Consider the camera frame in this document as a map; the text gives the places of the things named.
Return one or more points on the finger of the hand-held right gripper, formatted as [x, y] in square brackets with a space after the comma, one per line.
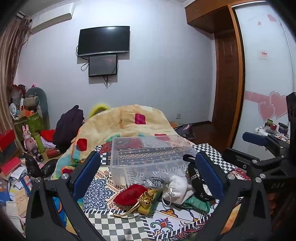
[240, 162]
[253, 138]

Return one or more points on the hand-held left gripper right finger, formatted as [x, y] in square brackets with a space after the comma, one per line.
[209, 176]

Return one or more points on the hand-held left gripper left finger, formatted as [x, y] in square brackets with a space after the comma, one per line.
[86, 174]

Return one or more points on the green knitted cloth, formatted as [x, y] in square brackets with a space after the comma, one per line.
[196, 204]

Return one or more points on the clear plastic storage box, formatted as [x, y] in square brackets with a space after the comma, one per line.
[115, 153]

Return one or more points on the red pouch with gold trim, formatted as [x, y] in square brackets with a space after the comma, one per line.
[129, 195]

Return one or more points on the silver black mesh pouch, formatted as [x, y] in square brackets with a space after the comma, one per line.
[152, 182]

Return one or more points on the yellow sponge block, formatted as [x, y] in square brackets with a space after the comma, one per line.
[148, 209]

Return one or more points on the patterned bed sheet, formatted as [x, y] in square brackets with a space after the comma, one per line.
[101, 192]

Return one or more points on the red jar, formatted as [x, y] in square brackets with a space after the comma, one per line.
[274, 127]

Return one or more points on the red metal cup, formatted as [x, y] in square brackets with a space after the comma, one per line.
[53, 153]

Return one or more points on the black jacket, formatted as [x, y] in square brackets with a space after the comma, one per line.
[68, 129]

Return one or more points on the purple bag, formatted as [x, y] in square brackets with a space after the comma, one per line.
[186, 131]

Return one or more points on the black cylinder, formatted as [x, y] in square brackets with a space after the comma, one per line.
[38, 155]

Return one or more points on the brown wooden door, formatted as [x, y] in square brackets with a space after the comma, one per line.
[225, 92]

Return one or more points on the yellow patchwork blanket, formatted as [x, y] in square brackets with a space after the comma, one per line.
[108, 125]

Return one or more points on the red cloth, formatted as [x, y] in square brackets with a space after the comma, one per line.
[49, 135]

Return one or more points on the green tube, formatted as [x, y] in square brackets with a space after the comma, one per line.
[39, 143]

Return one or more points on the white wardrobe door with hearts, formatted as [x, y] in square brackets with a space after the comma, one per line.
[263, 76]

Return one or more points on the yellow plush item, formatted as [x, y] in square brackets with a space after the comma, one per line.
[98, 109]

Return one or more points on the pink bunny toy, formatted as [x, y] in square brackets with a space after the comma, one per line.
[29, 139]

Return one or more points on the green gift bag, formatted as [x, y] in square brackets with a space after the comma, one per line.
[32, 124]

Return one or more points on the pile of papers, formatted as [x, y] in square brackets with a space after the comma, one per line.
[16, 197]

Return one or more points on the red book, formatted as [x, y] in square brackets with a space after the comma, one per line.
[10, 165]

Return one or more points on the white paper label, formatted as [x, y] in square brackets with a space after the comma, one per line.
[263, 54]

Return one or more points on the red box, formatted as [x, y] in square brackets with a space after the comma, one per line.
[7, 140]

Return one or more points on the grey plush pillow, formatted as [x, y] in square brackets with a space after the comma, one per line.
[41, 99]

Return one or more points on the striped brown curtain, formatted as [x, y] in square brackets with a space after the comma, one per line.
[9, 69]

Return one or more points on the wooden overhead cabinet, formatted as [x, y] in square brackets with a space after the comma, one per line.
[205, 14]

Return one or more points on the white air conditioner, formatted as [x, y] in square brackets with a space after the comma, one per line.
[50, 22]

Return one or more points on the small black wall monitor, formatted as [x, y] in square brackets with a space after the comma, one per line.
[103, 65]

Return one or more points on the wall-mounted black television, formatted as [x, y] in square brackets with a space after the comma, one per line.
[103, 41]

